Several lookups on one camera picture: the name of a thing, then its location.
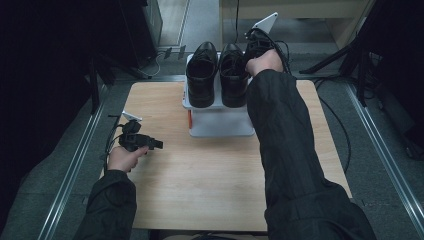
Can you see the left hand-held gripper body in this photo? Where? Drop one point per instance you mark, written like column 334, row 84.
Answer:
column 133, row 136

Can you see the black tripod stand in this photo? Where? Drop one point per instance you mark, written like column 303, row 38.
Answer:
column 353, row 56

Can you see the person's left hand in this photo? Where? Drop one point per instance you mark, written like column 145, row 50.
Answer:
column 123, row 160

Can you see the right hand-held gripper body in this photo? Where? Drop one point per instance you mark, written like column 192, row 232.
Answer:
column 258, row 41

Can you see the white shoe rack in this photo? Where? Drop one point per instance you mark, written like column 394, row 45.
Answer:
column 220, row 120

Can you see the person's right hand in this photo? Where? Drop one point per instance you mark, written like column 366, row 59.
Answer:
column 265, row 63

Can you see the wooden cabinet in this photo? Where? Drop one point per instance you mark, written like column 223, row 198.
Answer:
column 300, row 16

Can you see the metal floor rail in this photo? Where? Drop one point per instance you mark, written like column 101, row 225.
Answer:
column 71, row 173
column 386, row 156

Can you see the black leather shoe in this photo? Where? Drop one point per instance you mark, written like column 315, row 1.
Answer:
column 201, row 75
column 233, row 76

